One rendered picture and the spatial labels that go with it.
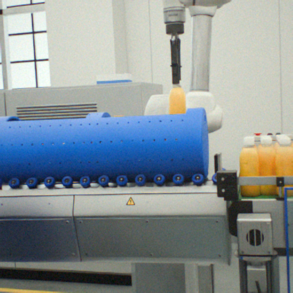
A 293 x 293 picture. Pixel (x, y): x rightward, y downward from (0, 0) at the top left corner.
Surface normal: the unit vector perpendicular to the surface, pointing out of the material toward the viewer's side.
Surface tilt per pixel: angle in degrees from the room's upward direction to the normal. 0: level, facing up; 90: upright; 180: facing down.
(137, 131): 65
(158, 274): 90
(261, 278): 90
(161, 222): 110
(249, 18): 90
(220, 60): 90
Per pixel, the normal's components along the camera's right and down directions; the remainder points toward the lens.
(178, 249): -0.16, 0.40
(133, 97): -0.32, 0.07
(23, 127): -0.19, -0.60
